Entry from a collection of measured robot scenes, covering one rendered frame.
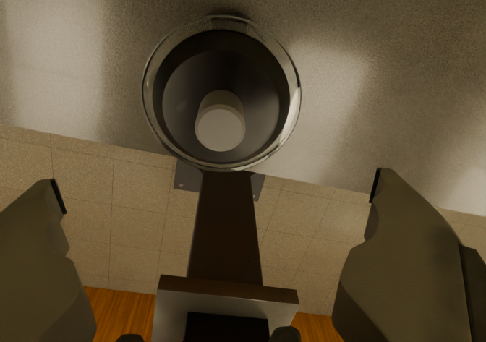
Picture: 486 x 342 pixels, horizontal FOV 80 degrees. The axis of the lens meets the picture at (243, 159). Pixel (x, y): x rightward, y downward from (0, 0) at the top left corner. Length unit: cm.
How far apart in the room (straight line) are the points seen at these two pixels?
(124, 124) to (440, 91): 47
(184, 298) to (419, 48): 63
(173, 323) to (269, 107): 67
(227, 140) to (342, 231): 184
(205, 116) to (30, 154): 170
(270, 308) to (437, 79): 56
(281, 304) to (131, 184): 118
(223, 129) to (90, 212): 177
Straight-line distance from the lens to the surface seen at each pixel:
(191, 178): 160
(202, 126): 16
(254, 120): 19
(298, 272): 217
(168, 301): 73
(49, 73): 49
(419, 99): 52
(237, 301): 72
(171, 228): 186
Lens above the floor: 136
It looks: 61 degrees down
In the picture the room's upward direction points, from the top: 175 degrees clockwise
